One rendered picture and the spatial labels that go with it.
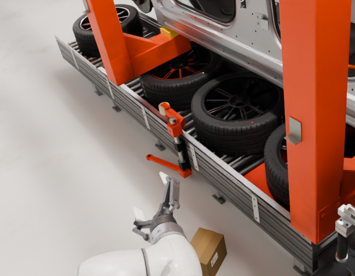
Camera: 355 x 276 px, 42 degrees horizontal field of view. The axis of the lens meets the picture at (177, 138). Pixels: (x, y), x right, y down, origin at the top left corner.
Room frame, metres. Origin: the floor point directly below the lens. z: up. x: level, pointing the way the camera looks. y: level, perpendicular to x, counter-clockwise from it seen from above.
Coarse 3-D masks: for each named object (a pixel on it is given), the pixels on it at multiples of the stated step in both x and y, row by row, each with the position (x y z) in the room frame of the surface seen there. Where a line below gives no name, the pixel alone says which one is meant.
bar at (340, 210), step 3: (342, 204) 1.06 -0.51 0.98; (339, 207) 1.05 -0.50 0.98; (342, 207) 1.05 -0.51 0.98; (339, 210) 1.04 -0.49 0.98; (342, 210) 1.03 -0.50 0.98; (339, 213) 1.04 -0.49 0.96; (342, 213) 1.03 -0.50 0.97; (342, 216) 1.02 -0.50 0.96; (345, 216) 1.01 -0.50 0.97; (348, 216) 1.00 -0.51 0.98; (345, 219) 1.01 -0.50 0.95; (348, 219) 1.00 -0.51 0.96; (351, 219) 0.99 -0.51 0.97; (354, 219) 0.98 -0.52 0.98; (351, 222) 0.99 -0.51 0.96; (354, 222) 0.98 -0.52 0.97; (354, 225) 0.98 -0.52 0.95
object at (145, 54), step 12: (132, 36) 3.17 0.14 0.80; (156, 36) 3.32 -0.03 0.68; (168, 36) 3.23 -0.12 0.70; (180, 36) 3.24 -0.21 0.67; (132, 48) 3.09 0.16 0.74; (144, 48) 3.12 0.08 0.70; (156, 48) 3.15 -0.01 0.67; (168, 48) 3.19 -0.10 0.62; (180, 48) 3.23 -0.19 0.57; (132, 60) 3.06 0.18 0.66; (144, 60) 3.10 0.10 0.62; (156, 60) 3.14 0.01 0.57; (168, 60) 3.18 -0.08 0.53; (144, 72) 3.09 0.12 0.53
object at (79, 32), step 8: (120, 8) 4.49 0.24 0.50; (128, 8) 4.43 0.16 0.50; (80, 16) 4.51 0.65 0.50; (120, 16) 4.51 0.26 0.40; (128, 16) 4.23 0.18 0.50; (136, 16) 4.21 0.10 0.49; (80, 24) 4.33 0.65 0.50; (88, 24) 4.33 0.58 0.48; (120, 24) 4.10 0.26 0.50; (128, 24) 4.08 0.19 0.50; (136, 24) 4.16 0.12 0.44; (80, 32) 4.14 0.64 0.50; (88, 32) 4.09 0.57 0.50; (128, 32) 4.06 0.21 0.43; (136, 32) 4.13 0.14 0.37; (80, 40) 4.12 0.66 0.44; (88, 40) 4.06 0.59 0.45; (80, 48) 4.20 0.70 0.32; (88, 48) 4.07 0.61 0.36; (96, 48) 4.03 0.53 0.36
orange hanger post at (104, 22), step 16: (96, 0) 3.00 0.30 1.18; (112, 0) 3.05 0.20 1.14; (96, 16) 2.99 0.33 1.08; (112, 16) 3.03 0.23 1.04; (96, 32) 3.06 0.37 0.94; (112, 32) 3.02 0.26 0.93; (112, 48) 3.01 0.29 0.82; (112, 64) 2.99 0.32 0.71; (128, 64) 3.04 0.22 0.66; (112, 80) 3.05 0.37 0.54; (128, 80) 3.02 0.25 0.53
